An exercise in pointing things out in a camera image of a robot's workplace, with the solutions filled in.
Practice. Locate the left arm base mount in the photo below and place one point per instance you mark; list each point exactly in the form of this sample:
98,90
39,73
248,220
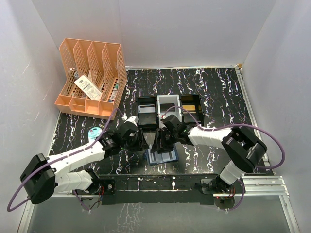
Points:
104,189

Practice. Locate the round teal tape roll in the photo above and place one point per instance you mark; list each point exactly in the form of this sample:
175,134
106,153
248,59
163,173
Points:
94,133

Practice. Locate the black card in bin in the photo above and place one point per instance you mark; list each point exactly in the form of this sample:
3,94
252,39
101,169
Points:
165,106

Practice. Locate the black bin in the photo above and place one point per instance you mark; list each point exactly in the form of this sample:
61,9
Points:
193,103
147,122

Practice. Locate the black left bin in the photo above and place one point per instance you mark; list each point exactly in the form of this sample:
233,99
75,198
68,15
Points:
147,122

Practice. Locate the blue card holder wallet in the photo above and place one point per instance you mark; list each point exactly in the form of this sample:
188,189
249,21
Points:
163,157

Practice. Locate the white labelled paper packet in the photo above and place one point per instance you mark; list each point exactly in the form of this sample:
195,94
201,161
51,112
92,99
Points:
88,87

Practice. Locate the gold card in bin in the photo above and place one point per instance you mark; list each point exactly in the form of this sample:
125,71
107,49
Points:
190,108

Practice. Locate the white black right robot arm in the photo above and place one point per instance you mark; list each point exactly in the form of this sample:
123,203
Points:
243,147

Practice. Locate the orange plastic file organizer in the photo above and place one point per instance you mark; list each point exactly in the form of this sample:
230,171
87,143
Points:
96,78

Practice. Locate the black right bin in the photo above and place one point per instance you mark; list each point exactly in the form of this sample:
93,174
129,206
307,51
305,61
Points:
193,103

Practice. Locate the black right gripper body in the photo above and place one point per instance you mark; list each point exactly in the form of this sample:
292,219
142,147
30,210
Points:
161,132

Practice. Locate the silver card in bin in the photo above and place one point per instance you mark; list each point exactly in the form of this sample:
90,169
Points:
146,109

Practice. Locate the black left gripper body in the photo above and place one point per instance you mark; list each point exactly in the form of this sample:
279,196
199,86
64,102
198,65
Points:
135,144

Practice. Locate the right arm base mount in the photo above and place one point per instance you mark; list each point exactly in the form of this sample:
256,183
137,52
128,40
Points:
217,186

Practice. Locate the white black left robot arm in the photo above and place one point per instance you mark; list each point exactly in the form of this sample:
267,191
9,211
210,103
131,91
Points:
45,176

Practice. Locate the white middle bin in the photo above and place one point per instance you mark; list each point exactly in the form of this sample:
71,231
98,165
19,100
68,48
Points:
174,111

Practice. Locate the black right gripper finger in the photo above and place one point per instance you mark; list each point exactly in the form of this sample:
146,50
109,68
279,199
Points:
166,144
156,147

